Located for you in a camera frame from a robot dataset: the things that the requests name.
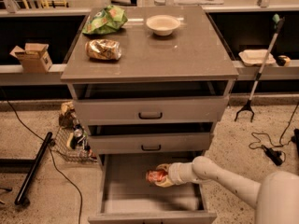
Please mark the grey top drawer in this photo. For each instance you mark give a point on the grey top drawer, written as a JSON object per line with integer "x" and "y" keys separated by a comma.
{"x": 143, "y": 111}

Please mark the wire basket with items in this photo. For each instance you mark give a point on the wire basket with items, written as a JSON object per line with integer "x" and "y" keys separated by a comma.
{"x": 72, "y": 145}

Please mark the grey middle drawer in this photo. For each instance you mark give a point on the grey middle drawer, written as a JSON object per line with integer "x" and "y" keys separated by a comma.
{"x": 140, "y": 143}

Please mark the grey drawer cabinet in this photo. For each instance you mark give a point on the grey drawer cabinet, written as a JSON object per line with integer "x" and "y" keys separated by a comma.
{"x": 191, "y": 62}

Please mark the red coke can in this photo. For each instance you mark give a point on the red coke can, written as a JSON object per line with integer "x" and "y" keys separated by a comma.
{"x": 156, "y": 176}

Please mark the grey bottom drawer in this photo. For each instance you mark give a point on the grey bottom drawer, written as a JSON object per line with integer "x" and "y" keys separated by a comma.
{"x": 126, "y": 197}

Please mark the green chip bag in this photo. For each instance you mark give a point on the green chip bag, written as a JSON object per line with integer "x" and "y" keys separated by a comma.
{"x": 106, "y": 21}

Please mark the grey drawer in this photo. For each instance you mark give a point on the grey drawer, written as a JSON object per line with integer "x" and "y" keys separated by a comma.
{"x": 143, "y": 111}
{"x": 126, "y": 197}
{"x": 140, "y": 143}

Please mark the white takeout tray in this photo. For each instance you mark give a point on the white takeout tray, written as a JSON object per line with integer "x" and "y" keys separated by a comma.
{"x": 252, "y": 57}

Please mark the white paper bowl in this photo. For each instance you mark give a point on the white paper bowl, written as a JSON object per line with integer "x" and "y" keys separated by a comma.
{"x": 162, "y": 25}

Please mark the grabber reacher tool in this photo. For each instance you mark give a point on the grabber reacher tool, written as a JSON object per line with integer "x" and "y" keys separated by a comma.
{"x": 279, "y": 21}

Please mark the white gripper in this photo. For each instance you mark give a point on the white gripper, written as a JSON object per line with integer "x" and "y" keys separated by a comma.
{"x": 177, "y": 174}

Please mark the yellow tape measure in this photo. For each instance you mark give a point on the yellow tape measure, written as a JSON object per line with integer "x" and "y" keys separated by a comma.
{"x": 283, "y": 60}

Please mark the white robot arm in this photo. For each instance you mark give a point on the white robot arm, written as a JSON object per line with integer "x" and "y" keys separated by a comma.
{"x": 275, "y": 200}

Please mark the small cardboard box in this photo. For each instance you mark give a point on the small cardboard box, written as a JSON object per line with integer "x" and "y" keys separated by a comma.
{"x": 34, "y": 57}

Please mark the black metal leg bar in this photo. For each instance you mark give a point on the black metal leg bar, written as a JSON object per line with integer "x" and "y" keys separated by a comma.
{"x": 21, "y": 198}

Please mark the black power adapter with cord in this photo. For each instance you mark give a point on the black power adapter with cord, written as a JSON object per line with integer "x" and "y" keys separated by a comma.
{"x": 272, "y": 151}

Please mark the brown paper bag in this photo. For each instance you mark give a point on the brown paper bag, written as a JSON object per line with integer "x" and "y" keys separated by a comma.
{"x": 67, "y": 115}

